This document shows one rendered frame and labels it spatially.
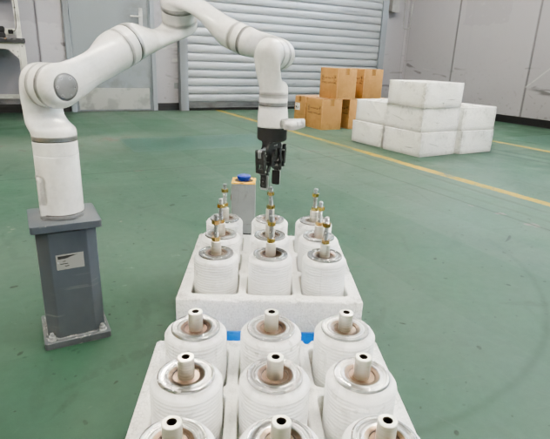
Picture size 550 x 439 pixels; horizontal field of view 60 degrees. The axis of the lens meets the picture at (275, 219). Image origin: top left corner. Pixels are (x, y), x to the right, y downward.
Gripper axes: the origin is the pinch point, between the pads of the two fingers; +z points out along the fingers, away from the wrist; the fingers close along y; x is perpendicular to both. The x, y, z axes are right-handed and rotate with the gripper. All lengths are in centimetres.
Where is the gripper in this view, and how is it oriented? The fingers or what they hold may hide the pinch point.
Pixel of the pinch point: (270, 181)
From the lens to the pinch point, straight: 122.7
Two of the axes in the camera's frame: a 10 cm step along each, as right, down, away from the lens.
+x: 9.1, 1.7, -3.9
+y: -4.2, 2.7, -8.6
